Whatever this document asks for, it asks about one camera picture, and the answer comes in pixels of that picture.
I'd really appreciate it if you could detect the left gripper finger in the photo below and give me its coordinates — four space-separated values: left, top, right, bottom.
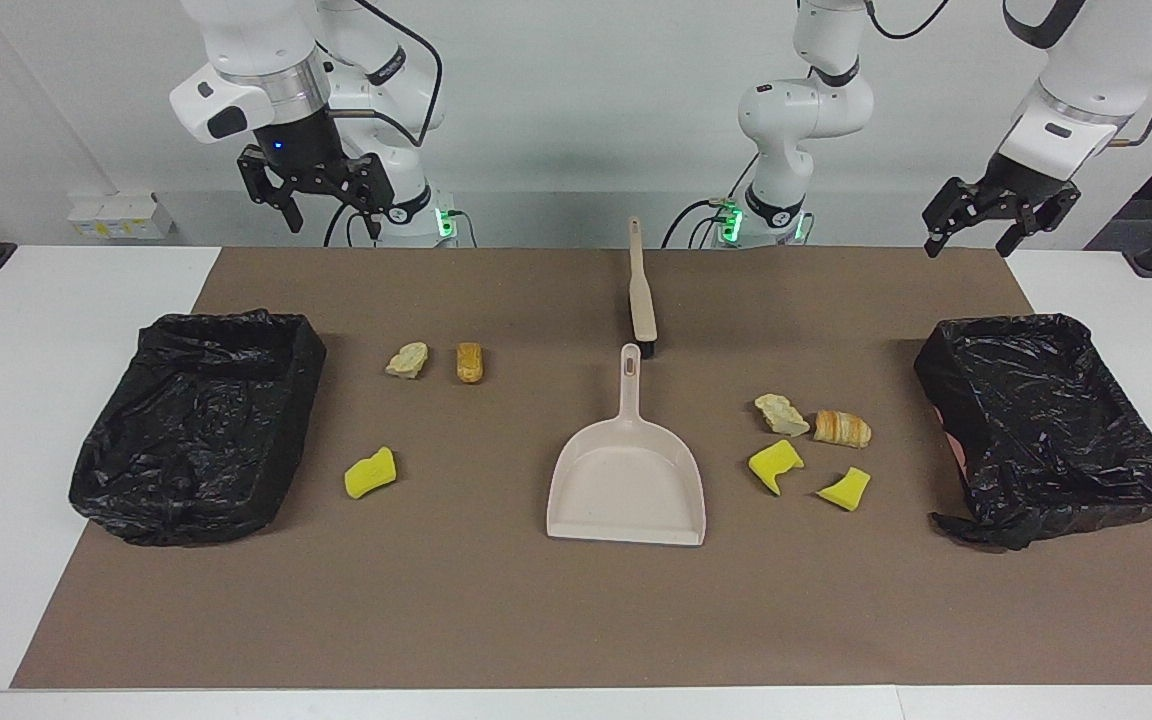
996 185 1082 259
923 178 987 259

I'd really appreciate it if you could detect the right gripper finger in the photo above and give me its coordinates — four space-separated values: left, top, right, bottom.
239 145 303 234
341 152 396 240

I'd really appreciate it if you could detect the pale pastry chunk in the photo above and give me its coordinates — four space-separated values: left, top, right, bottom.
754 393 811 438
385 342 430 380

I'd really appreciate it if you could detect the striped orange croissant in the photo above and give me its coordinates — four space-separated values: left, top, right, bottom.
814 409 873 449

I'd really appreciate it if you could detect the beige hand brush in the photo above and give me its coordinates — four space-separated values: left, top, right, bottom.
628 217 661 359

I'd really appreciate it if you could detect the yellow sponge piece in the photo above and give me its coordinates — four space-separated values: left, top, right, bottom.
344 446 398 499
748 439 805 497
817 467 872 512

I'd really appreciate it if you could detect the beige plastic dustpan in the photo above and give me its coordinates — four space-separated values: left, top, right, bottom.
546 343 708 547

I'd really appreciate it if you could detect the black bag lined bin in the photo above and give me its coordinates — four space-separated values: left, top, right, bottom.
914 313 1152 551
69 310 328 547

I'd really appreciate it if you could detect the brown table mat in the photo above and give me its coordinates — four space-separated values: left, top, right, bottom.
11 247 1152 689

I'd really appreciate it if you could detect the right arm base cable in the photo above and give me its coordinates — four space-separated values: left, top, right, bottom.
323 200 379 248

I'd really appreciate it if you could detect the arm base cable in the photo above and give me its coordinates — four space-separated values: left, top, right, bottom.
663 196 739 249
323 200 379 248

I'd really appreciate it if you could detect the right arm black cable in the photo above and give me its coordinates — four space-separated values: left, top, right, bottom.
321 0 444 151

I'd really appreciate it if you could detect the white wall socket box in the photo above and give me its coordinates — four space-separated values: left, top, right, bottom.
67 192 176 242

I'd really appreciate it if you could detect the left arm base cable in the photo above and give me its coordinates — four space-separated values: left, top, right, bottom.
663 196 739 249

